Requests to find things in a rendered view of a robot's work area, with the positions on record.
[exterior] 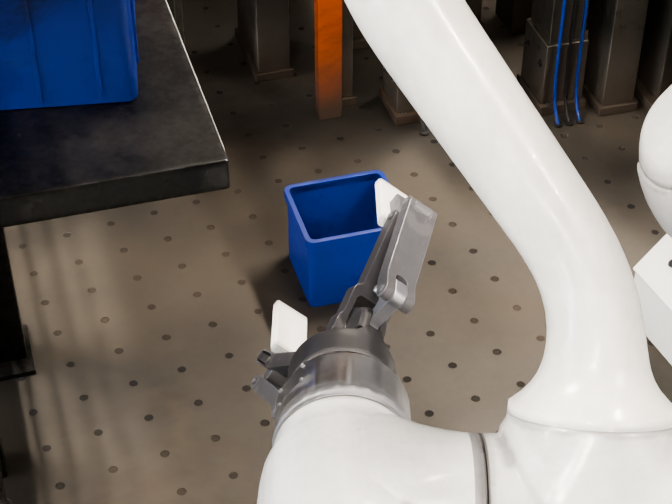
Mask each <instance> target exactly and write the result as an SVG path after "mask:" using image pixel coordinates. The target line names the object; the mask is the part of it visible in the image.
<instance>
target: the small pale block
mask: <svg viewBox="0 0 672 504"><path fill-rule="evenodd" d="M352 75H353V17H352V15H351V13H350V11H349V9H348V7H347V5H346V3H345V1H344V0H342V107H345V106H351V105H356V95H355V94H354V92H353V90H352Z"/></svg>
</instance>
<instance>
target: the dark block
mask: <svg viewBox="0 0 672 504"><path fill-rule="evenodd" d="M648 2H649V0H592V8H591V16H590V24H589V31H588V40H589V43H588V51H587V59H586V67H585V74H584V82H583V90H582V94H583V95H584V97H585V98H586V99H587V101H588V102H589V103H590V105H591V106H592V107H593V109H594V110H595V111H596V113H597V114H598V115H599V116H605V115H611V114H617V113H623V112H628V111H634V110H636V108H637V101H636V100H635V99H634V98H633V97H634V91H635V85H636V78H637V72H638V66H639V59H640V53H641V47H642V40H643V34H644V28H645V21H646V15H647V9H648Z"/></svg>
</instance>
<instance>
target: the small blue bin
mask: <svg viewBox="0 0 672 504"><path fill-rule="evenodd" d="M381 178H382V179H383V180H385V181H386V182H388V183H389V181H388V180H387V178H386V176H385V174H384V173H383V172H382V171H379V170H371V171H365V172H360V173H354V174H348V175H343V176H337V177H331V178H326V179H320V180H314V181H308V182H303V183H297V184H291V185H288V186H287V187H285V189H284V197H285V200H286V203H287V205H288V236H289V258H290V260H291V262H292V265H293V267H294V270H295V272H296V275H297V277H298V279H299V282H300V284H301V287H302V289H303V292H304V294H305V297H306V299H307V301H308V304H309V305H310V306H312V307H319V306H325V305H330V304H335V303H340V302H342V300H343V298H344V296H345V293H346V291H347V290H348V289H349V288H350V287H353V286H355V285H357V283H358V281H359V278H360V276H361V274H362V272H363V270H364V267H365V265H366V263H367V261H368V259H369V256H370V254H371V252H372V250H373V248H374V245H375V243H376V241H377V239H378V237H379V234H380V232H381V230H382V228H383V227H381V226H380V225H378V222H377V207H376V192H375V182H376V181H377V180H378V179H381ZM389 184H390V183H389Z"/></svg>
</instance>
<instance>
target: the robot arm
mask: <svg viewBox="0 0 672 504"><path fill-rule="evenodd" d="M344 1H345V3H346V5H347V7H348V9H349V11H350V13H351V15H352V17H353V18H354V20H355V22H356V24H357V26H358V27H359V29H360V31H361V32H362V34H363V36H364V37H365V39H366V40H367V42H368V44H369V45H370V47H371V48H372V50H373V51H374V53H375V54H376V56H377V57H378V59H379V60H380V62H381V63H382V64H383V66H384V67H385V69H386V70H387V71H388V73H389V74H390V76H391V77H392V78H393V80H394V81H395V83H396V84H397V85H398V87H399V88H400V90H401V91H402V92H403V94H404V95H405V96H406V98H407V99H408V101H409V102H410V103H411V105H412V106H413V107H414V109H415V110H416V111H417V113H418V114H419V116H420V117H421V118H422V120H423V121H424V122H425V124H426V125H427V127H428V128H429V129H430V131H431V132H432V133H433V135H434V136H435V137H436V139H437V140H438V142H439V143H440V144H441V146H442V147H443V148H444V150H445V151H446V152H447V154H448V155H449V157H450V158H451V159H452V161H453V162H454V163H455V165H456V166H457V168H458V169H459V170H460V172H461V173H462V174H463V176H464V177H465V178H466V180H467V181H468V183H469V184H470V185H471V187H472V188H473V189H474V191H475V192H476V194H477V195H478V196H479V198H480V199H481V200H482V202H483V203H484V204H485V206H486V207H487V209H488V210H489V211H490V213H491V214H492V215H493V217H494V218H495V220H496V221H497V222H498V224H499V225H500V226H501V228H502V229H503V231H504V232H505V233H506V235H507V236H508V237H509V239H510V240H511V242H512V243H513V244H514V246H515V247H516V249H517V250H518V252H519V253H520V255H521V256H522V258H523V259H524V261H525V263H526V264H527V266H528V268H529V270H530V271H531V273H532V275H533V277H534V279H535V281H536V283H537V286H538V288H539V291H540V293H541V297H542V301H543V305H544V309H545V316H546V326H547V333H546V345H545V351H544V355H543V359H542V362H541V364H540V367H539V369H538V371H537V373H536V374H535V376H534V377H533V379H532V380H531V381H530V382H529V383H528V384H527V385H526V386H525V387H524V388H523V389H522V390H521V391H519V392H518V393H517V394H515V395H514V396H512V397H511V398H509V400H508V406H507V414H506V416H505V418H504V420H503V421H502V423H501V424H500V426H499V429H498V432H497V433H470V432H459V431H452V430H445V429H441V428H436V427H431V426H427V425H423V424H419V423H416V422H413V421H411V415H410V404H409V398H408V394H407V392H406V389H405V387H404V385H403V384H402V382H401V381H400V379H399V378H398V377H397V372H396V366H395V362H394V360H393V357H392V355H391V353H390V351H389V349H388V348H387V346H386V344H385V342H384V336H385V333H386V330H387V324H388V321H389V319H390V317H391V315H392V314H393V312H394V311H395V310H396V309H398V310H400V311H401V312H403V313H404V314H407V313H409V312H410V311H411V310H412V308H413V306H414V304H415V287H416V284H417V281H418V277H419V274H420V271H421V267H422V264H423V261H424V258H425V254H426V251H427V248H428V244H429V241H430V238H431V234H432V231H433V228H434V225H435V221H436V218H437V213H436V212H435V211H433V210H432V209H430V208H429V207H427V206H426V205H424V204H423V203H421V202H420V201H418V200H417V199H415V198H414V197H413V196H411V195H409V196H407V195H405V194H404V193H402V192H401V191H399V190H398V189H397V188H395V187H394V186H392V185H391V184H389V183H388V182H386V181H385V180H383V179H382V178H381V179H378V180H377V181H376V182H375V192H376V207H377V222H378V225H380V226H381V227H383V228H382V230H381V232H380V234H379V237H378V239H377V241H376V243H375V245H374V248H373V250H372V252H371V254H370V256H369V259H368V261H367V263H366V265H365V267H364V270H363V272H362V274H361V276H360V278H359V281H358V283H357V285H355V286H353V287H350V288H349V289H348V290H347V291H346V293H345V296H344V298H343V300H342V302H341V304H340V306H339V309H338V311H337V313H336V315H334V316H332V317H331V318H330V320H329V323H328V325H327V327H326V330H325V331H322V332H320V333H317V334H315V335H313V336H311V337H310V338H308V339H307V318H306V317H305V316H303V315H302V314H300V313H299V312H297V311H295V310H294V309H292V308H291V307H289V306H288V305H286V304H284V303H283V302H281V301H280V300H279V301H276V303H275V304H274V305H273V320H272V335H271V353H270V352H268V351H267V350H265V349H263V350H262V351H261V352H260V353H259V355H258V357H257V359H256V362H257V363H259V364H260V365H262V366H264V367H265V368H267V371H266V372H265V374H264V375H263V376H261V375H259V374H258V375H256V377H254V378H253V380H252V382H251V386H250V387H251V388H252V389H253V390H254V391H255V392H256V393H257V394H259V395H260V396H261V397H262V398H263V399H264V400H265V401H266V402H268V403H269V404H270V405H271V412H272V418H273V419H275V427H274V432H273V438H272V449H271V451H270V453H269V455H268V457H267V459H266V461H265V464H264V467H263V471H262V475H261V480H260V484H259V491H258V499H257V504H672V403H671V402H670V401H669V400H668V399H667V398H666V396H665V395H664V394H663V393H662V392H661V390H660V389H659V387H658V385H657V384H656V382H655V380H654V377H653V374H652V371H651V367H650V362H649V355H648V348H647V340H646V333H645V326H644V320H643V315H642V310H641V305H640V299H639V295H638V292H637V289H636V285H635V282H634V278H633V275H632V271H631V269H630V266H629V264H628V261H627V259H626V256H625V254H624V251H623V249H622V247H621V245H620V243H619V241H618V239H617V236H616V235H615V233H614V231H613V229H612V227H611V226H610V224H609V222H608V220H607V218H606V216H605V215H604V213H603V211H602V210H601V208H600V206H599V205H598V203H597V201H596V200H595V198H594V197H593V195H592V194H591V192H590V190H589V189H588V187H587V186H586V184H585V183H584V181H583V180H582V178H581V177H580V175H579V174H578V172H577V170H576V169H575V167H574V166H573V164H572V163H571V161H570V160H569V158H568V157H567V155H566V154H565V152H564V151H563V149H562V148H561V146H560V145H559V143H558V142H557V140H556V139H555V137H554V136H553V134H552V132H551V131H550V129H549V128H548V126H547V125H546V123H545V122H544V120H543V119H542V117H541V116H540V114H539V113H538V111H537V110H536V108H535V107H534V105H533V104H532V102H531V101H530V99H529V98H528V96H527V95H526V93H525V92H524V90H523V88H522V87H521V85H520V84H519V82H518V81H517V79H516V78H515V76H514V75H513V73H512V72H511V70H510V69H509V67H508V66H507V64H506V63H505V61H504V60H503V58H502V57H501V55H500V54H499V52H498V51H497V49H496V48H495V46H494V44H493V43H492V41H491V40H490V38H489V37H488V35H487V34H486V32H485V31H484V29H483V28H482V26H481V25H480V23H479V22H478V20H477V18H476V17H475V15H474V14H473V12H472V11H471V9H470V8H469V6H468V5H467V3H466V1H465V0H344ZM637 171H638V176H639V180H640V184H641V187H642V190H643V193H644V196H645V199H646V201H647V203H648V206H649V207H650V209H651V211H652V213H653V215H654V217H655V218H656V220H657V221H658V223H659V224H660V226H661V227H662V228H663V230H664V231H665V232H666V233H667V234H668V235H669V236H670V237H671V238H672V84H671V85H670V86H669V87H668V88H667V89H666V90H665V91H664V92H663V93H662V94H661V95H660V97H659V98H658V99H657V100H656V101H655V103H654V104H653V105H652V107H651V109H650V110H649V112H648V114H647V116H646V118H645V121H644V123H643V126H642V130H641V135H640V142H639V161H638V163H637ZM355 301H357V302H359V303H360V304H362V305H364V306H365V307H353V305H354V303H355ZM286 381H287V382H286ZM285 382H286V383H285ZM284 383H285V384H284ZM283 385H284V386H283ZM282 386H283V387H282Z"/></svg>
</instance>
